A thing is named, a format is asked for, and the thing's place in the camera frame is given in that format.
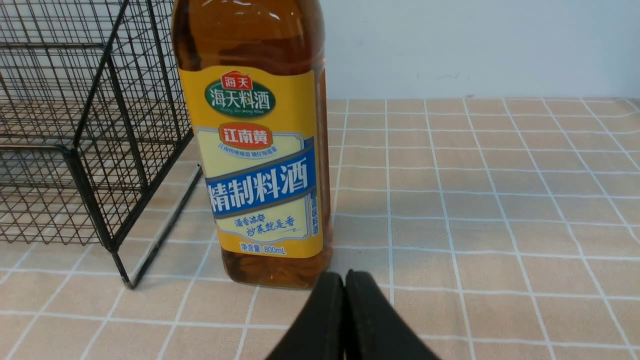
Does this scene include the black wire mesh shelf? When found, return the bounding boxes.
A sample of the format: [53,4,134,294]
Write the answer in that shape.
[0,0,203,289]

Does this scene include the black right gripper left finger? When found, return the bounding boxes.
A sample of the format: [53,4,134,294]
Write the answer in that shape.
[267,272,345,360]

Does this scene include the amber cooking wine bottle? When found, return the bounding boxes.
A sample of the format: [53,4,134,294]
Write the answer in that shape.
[171,0,333,289]

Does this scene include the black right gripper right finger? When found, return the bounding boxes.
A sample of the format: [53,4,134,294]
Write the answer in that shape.
[345,269,439,360]

